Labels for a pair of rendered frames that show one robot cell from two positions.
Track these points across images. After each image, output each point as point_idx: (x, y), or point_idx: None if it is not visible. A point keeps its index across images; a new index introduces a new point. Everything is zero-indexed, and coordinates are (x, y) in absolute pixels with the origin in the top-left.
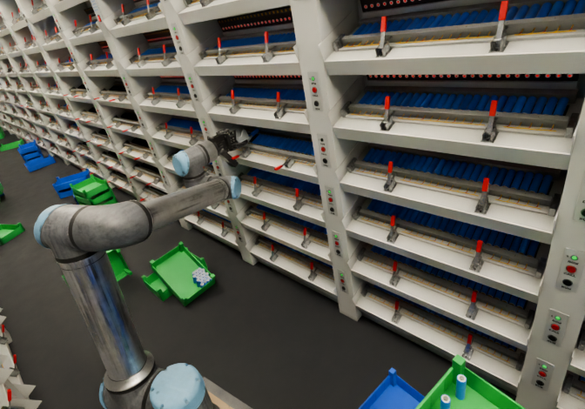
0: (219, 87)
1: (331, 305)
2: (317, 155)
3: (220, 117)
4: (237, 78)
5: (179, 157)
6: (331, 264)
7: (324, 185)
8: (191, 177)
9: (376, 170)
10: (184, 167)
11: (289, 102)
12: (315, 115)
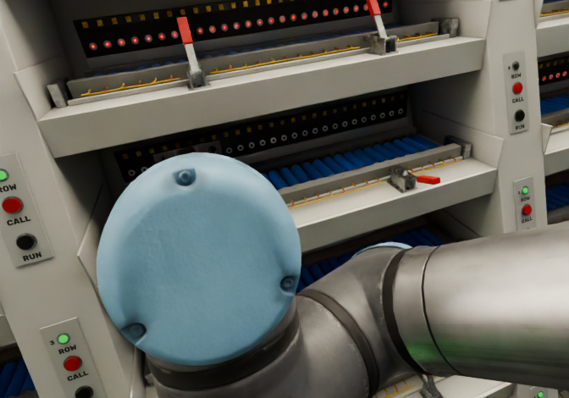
0: (50, 61)
1: None
2: (500, 111)
3: (124, 124)
4: (98, 53)
5: (238, 171)
6: (508, 392)
7: (511, 183)
8: (288, 322)
9: (549, 122)
10: (296, 234)
11: (373, 32)
12: (502, 10)
